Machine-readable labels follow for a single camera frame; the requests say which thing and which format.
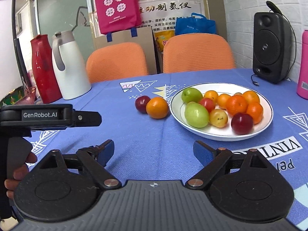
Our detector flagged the orange mandarin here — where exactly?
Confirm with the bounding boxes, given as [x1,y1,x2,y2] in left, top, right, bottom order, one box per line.
[225,95,248,116]
[246,102,264,124]

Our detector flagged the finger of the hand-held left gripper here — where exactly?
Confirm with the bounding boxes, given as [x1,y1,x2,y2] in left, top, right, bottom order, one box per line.
[73,111,102,127]

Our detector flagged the white plate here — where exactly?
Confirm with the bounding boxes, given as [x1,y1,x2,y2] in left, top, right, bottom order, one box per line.
[170,83,274,141]

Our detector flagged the person's left hand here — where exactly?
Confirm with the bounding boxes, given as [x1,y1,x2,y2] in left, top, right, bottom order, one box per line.
[4,151,38,200]

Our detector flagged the yellow snack bag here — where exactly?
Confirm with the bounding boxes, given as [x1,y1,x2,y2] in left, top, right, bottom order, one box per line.
[154,31,177,52]

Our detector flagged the red apple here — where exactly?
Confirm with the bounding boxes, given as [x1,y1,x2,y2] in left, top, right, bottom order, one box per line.
[198,98,216,113]

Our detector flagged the small orange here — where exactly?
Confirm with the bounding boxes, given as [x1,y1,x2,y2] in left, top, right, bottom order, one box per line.
[217,93,231,110]
[242,90,260,104]
[203,90,219,103]

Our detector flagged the pink glass bowl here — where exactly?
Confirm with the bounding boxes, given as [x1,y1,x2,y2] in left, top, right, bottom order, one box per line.
[14,85,38,105]

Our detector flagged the white thermos jug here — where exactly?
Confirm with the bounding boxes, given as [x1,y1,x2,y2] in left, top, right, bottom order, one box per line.
[52,30,92,100]

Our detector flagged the red thermos jug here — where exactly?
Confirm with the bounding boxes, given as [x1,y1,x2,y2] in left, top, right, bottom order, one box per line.
[30,34,62,104]

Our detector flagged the pink bottle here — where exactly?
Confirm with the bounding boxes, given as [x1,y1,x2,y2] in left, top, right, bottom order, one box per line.
[296,30,308,100]

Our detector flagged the pink tote bag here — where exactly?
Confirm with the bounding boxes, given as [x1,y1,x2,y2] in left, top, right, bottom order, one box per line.
[94,0,142,35]

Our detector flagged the black framed whiteboard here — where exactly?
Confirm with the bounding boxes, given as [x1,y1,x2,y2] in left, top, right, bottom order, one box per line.
[0,0,32,89]

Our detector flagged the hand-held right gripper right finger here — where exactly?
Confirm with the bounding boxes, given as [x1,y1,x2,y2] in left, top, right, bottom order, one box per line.
[185,140,280,190]

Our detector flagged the large green jujube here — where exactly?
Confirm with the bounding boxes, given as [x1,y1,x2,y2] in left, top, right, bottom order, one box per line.
[184,102,210,128]

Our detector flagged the round orange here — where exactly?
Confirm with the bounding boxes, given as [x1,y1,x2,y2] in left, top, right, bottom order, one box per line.
[146,97,169,119]

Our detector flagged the black speaker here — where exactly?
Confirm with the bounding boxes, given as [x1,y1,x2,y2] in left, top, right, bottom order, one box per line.
[253,12,293,84]

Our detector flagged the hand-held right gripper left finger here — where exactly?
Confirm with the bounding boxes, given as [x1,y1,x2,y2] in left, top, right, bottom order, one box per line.
[29,140,122,190]

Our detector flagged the brown paper bag blue handles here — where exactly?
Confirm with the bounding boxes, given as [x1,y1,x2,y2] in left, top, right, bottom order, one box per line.
[93,28,157,75]

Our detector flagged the yellow red plum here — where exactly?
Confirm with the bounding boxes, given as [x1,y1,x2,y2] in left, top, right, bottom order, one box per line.
[209,109,228,128]

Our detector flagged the small green jujube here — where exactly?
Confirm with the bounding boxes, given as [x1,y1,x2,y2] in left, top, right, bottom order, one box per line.
[181,87,203,104]

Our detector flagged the blue printed tablecloth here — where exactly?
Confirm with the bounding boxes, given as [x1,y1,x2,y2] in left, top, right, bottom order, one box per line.
[20,68,308,231]

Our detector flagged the dark red plum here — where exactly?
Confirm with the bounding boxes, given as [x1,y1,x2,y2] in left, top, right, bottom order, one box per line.
[135,95,151,113]
[231,113,254,135]

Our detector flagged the blue shopping bag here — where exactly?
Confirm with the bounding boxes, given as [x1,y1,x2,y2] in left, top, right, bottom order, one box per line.
[175,13,217,36]

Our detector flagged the orange chair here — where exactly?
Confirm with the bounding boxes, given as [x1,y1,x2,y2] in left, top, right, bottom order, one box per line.
[86,42,149,83]
[163,34,236,74]

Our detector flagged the white wall poster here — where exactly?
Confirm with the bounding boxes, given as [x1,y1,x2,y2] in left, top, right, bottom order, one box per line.
[137,0,205,33]

